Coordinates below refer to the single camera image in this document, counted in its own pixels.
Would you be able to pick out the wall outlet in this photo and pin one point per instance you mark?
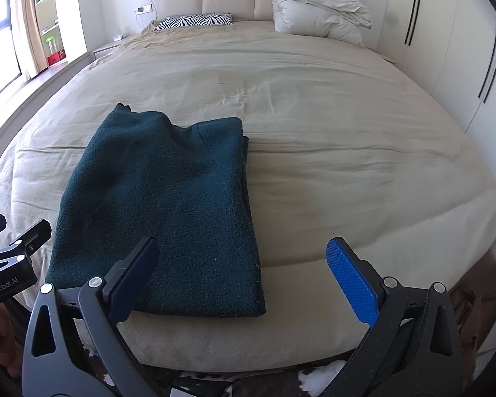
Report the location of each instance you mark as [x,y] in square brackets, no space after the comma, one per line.
[144,8]

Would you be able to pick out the beige curtain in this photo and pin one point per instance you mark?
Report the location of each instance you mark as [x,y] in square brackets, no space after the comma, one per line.
[24,20]

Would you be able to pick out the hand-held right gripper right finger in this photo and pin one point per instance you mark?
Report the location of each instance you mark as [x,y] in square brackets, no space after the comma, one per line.
[353,281]

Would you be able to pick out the beige bed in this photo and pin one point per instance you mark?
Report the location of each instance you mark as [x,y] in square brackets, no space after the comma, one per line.
[334,132]

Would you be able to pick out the person's left hand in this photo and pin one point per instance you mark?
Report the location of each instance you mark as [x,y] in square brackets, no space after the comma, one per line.
[2,326]

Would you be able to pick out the white nightstand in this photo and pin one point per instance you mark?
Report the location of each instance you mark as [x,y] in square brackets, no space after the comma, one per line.
[107,47]

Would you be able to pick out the red box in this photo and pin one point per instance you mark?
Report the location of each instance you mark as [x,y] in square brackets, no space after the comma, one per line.
[57,57]

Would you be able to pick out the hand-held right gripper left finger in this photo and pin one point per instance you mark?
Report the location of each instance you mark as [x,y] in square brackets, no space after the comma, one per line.
[134,281]

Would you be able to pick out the dark teal knit sweater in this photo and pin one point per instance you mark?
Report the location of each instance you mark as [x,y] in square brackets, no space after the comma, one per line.
[157,198]

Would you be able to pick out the white wall shelf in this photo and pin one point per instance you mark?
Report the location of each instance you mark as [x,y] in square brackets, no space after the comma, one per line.
[66,4]

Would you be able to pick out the zebra print pillow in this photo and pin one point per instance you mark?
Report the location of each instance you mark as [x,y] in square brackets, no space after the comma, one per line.
[194,20]

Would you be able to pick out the white wardrobe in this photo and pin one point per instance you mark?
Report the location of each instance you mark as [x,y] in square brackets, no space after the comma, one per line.
[446,49]

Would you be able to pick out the white folded duvet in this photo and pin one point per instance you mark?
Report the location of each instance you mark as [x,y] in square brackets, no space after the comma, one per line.
[314,8]

